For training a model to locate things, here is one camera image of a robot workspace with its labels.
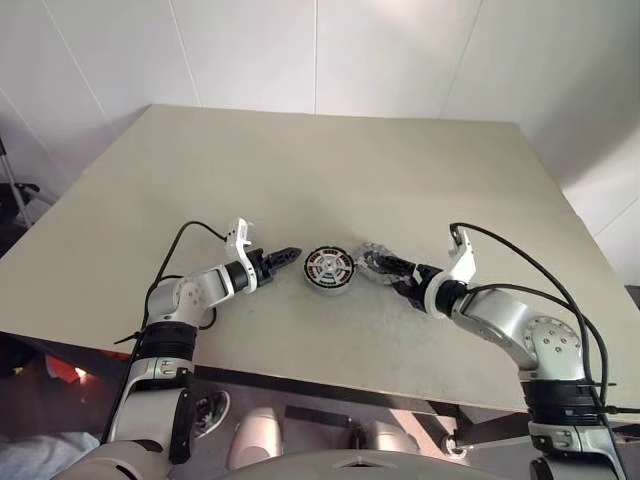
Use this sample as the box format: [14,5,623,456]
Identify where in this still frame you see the orange object under table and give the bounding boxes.
[43,349,132,390]

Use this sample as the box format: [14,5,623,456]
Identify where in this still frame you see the round grey housing lid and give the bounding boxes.
[352,240,402,287]

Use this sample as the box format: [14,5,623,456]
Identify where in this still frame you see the table caster wheel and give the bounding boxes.
[444,431,472,458]

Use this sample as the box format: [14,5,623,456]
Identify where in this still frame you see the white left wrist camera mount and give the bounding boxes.
[223,216,262,292]

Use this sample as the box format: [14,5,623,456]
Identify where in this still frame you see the black sneaker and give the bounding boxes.
[192,389,232,442]

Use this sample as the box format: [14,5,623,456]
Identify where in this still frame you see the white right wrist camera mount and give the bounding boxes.
[423,224,477,322]

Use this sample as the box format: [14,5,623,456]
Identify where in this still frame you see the black metal table frame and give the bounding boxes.
[0,331,532,451]

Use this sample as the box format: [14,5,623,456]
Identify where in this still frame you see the black flat bar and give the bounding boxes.
[284,404,352,432]

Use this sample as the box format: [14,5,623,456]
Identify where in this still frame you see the pale rounded shape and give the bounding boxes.
[227,407,284,470]
[367,417,427,454]

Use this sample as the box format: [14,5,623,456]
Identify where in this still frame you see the grey cloth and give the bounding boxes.
[0,431,102,480]

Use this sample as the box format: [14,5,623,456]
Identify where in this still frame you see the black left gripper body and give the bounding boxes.
[249,247,276,288]

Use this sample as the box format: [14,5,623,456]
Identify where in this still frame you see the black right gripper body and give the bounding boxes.
[399,263,444,312]

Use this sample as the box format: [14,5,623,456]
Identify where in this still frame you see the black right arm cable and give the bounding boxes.
[448,222,640,417]

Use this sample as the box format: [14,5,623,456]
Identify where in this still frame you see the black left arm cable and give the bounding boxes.
[99,221,229,446]

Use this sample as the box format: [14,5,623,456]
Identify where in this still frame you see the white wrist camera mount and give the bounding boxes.
[223,216,262,292]
[423,224,477,322]

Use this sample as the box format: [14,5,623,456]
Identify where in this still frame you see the grey robot torso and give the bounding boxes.
[219,447,532,480]

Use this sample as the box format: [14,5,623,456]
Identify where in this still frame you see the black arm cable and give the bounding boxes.
[448,222,640,417]
[99,221,229,446]

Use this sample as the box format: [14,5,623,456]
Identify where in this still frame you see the round grey motor housing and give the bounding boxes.
[301,244,358,298]

